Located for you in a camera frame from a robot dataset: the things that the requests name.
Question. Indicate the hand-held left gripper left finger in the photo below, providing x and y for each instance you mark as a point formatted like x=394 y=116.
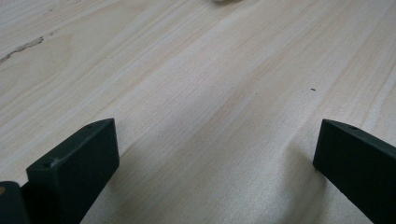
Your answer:
x=77 y=161

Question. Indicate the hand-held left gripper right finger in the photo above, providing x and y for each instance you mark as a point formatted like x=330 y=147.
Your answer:
x=358 y=161

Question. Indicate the white and grey pedal trash bin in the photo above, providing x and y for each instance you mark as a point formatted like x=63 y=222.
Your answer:
x=224 y=1

